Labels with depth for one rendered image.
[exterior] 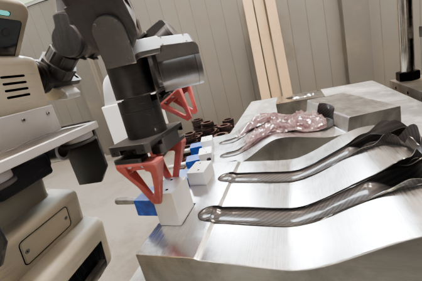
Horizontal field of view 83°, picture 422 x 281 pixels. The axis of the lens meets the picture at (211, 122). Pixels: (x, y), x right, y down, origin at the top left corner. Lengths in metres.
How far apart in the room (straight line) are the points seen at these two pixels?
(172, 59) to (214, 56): 3.39
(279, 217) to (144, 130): 0.22
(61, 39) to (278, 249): 0.62
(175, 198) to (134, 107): 0.14
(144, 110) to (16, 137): 0.32
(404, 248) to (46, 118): 0.63
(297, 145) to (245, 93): 3.14
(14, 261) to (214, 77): 3.39
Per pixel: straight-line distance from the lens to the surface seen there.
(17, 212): 0.65
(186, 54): 0.33
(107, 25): 0.29
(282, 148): 0.60
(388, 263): 0.29
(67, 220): 0.69
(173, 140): 0.35
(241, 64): 3.68
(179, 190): 0.37
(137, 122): 0.33
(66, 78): 0.75
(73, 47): 0.67
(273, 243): 0.32
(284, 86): 3.19
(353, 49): 3.76
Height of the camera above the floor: 1.10
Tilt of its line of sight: 13 degrees down
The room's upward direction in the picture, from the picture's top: 14 degrees counter-clockwise
